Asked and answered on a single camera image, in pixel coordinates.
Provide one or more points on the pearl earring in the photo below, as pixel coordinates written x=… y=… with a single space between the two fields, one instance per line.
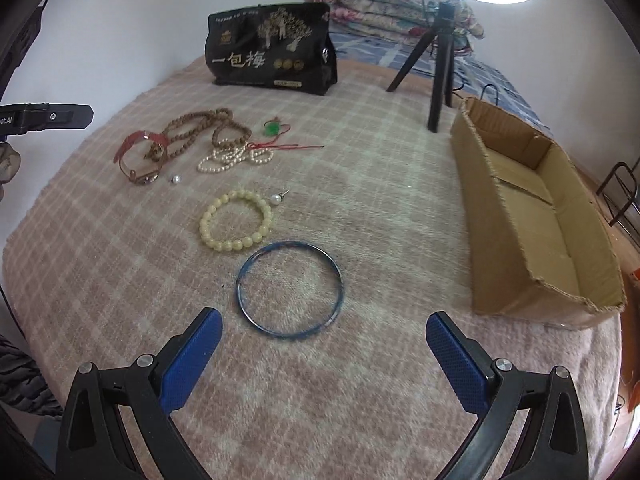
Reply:
x=277 y=198

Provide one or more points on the black clothes rack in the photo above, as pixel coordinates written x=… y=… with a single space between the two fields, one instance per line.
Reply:
x=619 y=194

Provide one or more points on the green jade red cord pendant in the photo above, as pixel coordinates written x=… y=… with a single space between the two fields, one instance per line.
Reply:
x=272 y=132

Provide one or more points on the black snack bag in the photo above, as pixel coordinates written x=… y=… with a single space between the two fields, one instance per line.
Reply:
x=283 y=46

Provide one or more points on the blue patterned bed sheet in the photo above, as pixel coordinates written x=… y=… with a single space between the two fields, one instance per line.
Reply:
x=470 y=74

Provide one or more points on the cardboard box tray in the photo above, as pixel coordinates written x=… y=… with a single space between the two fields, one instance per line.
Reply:
x=539 y=249

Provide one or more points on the black tripod stand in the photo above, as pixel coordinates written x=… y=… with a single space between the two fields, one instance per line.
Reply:
x=440 y=33

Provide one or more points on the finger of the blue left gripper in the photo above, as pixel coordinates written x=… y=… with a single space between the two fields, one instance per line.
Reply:
x=18 y=119

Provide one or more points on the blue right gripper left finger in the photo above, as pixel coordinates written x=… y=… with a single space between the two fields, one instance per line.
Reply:
x=93 y=441

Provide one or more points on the floral folded quilt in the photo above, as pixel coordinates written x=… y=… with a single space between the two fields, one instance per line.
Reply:
x=402 y=21

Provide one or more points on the red strap wristwatch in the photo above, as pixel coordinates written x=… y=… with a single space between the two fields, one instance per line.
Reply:
x=141 y=156

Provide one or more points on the left hand in glove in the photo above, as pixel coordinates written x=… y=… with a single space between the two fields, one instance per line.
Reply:
x=10 y=163

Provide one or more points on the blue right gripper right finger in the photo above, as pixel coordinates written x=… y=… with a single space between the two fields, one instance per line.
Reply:
x=553 y=441

